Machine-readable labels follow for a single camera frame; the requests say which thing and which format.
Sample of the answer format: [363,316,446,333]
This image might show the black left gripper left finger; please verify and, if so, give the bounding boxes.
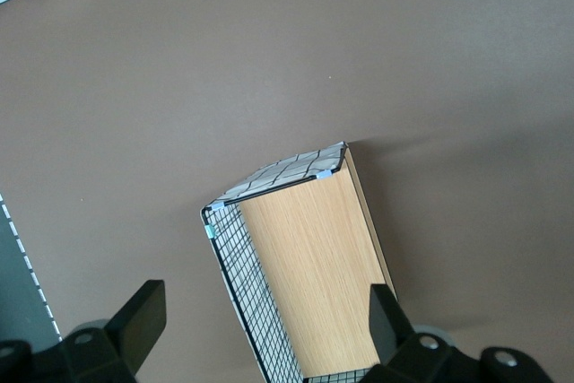
[105,279,168,376]

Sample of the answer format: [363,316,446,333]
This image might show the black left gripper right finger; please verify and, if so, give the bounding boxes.
[368,283,419,366]

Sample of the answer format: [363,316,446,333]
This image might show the wire basket with wood panels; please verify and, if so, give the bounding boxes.
[198,141,397,383]

